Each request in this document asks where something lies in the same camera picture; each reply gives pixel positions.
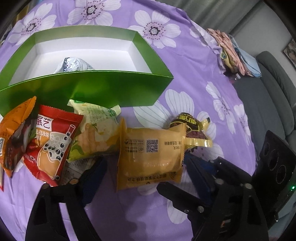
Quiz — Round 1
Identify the clear cracker packet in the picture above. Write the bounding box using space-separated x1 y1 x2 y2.
60 158 95 185

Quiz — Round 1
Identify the orange snack packet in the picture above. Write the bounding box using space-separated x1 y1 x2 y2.
1 96 37 177

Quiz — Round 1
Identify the light green snack packet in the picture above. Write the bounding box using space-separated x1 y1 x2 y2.
67 99 121 162

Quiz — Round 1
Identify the white blue snack packet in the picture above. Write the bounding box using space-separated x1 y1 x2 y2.
54 57 94 73

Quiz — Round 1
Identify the red bubble tea snack packet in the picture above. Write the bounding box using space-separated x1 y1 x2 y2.
23 105 83 186

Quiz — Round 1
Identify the purple floral tablecloth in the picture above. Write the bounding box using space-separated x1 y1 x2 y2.
1 1 256 240

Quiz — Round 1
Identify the pile of folded cloths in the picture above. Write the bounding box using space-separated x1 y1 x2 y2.
207 29 261 77

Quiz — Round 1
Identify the framed landscape painting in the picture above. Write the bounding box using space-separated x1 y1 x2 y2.
283 39 296 68

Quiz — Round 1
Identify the green cardboard box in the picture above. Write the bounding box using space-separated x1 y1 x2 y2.
1 25 173 115

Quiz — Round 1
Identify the grey sofa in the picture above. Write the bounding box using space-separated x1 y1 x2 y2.
232 51 296 218

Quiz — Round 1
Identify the black yellow snack packet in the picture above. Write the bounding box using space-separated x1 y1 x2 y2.
170 113 213 150

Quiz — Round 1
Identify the yellow-orange snack packet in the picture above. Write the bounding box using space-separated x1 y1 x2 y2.
116 118 187 191

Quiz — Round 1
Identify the grey curtain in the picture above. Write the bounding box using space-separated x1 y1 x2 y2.
162 0 260 33

